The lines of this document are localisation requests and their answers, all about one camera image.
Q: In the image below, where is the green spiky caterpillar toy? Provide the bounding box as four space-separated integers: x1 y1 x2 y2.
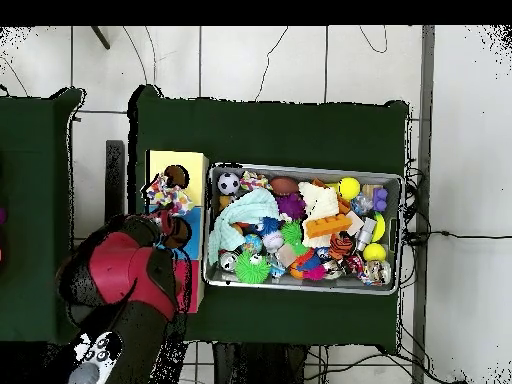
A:
280 219 309 257

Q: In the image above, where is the smooth yellow ball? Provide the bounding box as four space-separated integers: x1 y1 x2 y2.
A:
362 242 388 263

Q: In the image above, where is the small soccer ball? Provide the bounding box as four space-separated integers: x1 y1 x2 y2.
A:
216 172 241 197

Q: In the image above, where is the yellow tennis ball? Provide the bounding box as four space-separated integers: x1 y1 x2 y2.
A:
337 176 362 201

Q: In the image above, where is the brown toy football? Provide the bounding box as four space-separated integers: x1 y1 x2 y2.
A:
268 176 300 196

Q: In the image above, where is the purple spiky toy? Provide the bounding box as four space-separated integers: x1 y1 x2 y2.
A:
275 192 307 220

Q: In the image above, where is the orange toy brick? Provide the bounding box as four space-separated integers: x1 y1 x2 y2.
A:
304 213 354 239

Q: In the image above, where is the colourful patterned cloth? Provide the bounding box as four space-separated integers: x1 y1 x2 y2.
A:
144 172 195 217

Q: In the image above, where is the cream yellow cloth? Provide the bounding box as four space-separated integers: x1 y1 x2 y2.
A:
297 181 341 249

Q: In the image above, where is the green puffer ball with eyes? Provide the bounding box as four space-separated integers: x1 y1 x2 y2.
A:
233 250 272 285

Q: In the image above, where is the mint green cloth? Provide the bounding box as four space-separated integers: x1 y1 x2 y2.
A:
207 187 281 265

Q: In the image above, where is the dark green side tablecloth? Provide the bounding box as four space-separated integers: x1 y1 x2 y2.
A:
0 87 93 346

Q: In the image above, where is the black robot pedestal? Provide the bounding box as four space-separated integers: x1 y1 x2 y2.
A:
211 342 309 384

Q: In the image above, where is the wooden box with three holes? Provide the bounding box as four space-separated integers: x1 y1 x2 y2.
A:
141 149 210 314

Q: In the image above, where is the black stand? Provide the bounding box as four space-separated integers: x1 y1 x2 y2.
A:
104 139 126 225

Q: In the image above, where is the shallow mesh bin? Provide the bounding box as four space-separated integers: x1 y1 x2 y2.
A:
201 161 405 296

